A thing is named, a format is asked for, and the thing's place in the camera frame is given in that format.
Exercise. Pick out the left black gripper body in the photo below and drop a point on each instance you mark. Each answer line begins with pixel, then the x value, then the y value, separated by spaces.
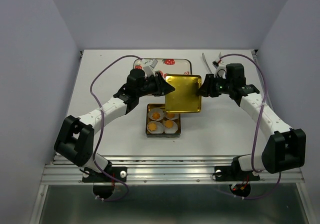
pixel 149 87

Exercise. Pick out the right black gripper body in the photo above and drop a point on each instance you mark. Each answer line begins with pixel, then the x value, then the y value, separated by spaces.
pixel 220 86

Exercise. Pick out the gold tin lid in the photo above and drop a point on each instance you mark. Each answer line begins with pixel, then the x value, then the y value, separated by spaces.
pixel 184 99

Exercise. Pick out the orange cookie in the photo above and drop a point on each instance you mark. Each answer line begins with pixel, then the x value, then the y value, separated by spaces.
pixel 152 126
pixel 169 124
pixel 156 115
pixel 170 115

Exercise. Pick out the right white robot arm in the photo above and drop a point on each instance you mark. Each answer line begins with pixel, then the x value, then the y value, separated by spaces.
pixel 285 148

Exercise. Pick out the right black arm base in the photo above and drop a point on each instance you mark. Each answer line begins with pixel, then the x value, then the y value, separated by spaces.
pixel 239 181

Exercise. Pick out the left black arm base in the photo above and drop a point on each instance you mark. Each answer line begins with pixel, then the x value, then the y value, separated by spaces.
pixel 104 188

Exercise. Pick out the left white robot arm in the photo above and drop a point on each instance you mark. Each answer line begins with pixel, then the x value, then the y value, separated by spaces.
pixel 75 140

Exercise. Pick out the strawberry print tray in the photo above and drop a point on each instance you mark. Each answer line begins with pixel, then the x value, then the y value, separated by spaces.
pixel 169 66

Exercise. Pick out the white paper cup top-left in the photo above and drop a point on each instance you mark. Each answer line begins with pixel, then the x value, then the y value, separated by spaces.
pixel 156 110

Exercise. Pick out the white paper cup top-right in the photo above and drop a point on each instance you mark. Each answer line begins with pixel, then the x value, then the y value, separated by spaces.
pixel 176 116

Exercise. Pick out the gold cookie tin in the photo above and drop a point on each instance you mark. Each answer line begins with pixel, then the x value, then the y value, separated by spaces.
pixel 163 135

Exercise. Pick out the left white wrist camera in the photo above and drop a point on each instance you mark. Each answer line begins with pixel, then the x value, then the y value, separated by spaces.
pixel 148 66

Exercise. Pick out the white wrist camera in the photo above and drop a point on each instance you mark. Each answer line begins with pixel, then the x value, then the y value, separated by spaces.
pixel 148 66
pixel 220 68

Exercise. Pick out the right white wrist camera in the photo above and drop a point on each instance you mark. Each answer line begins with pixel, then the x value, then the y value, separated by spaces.
pixel 220 68

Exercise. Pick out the aluminium mounting rail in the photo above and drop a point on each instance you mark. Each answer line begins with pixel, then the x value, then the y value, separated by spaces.
pixel 143 170

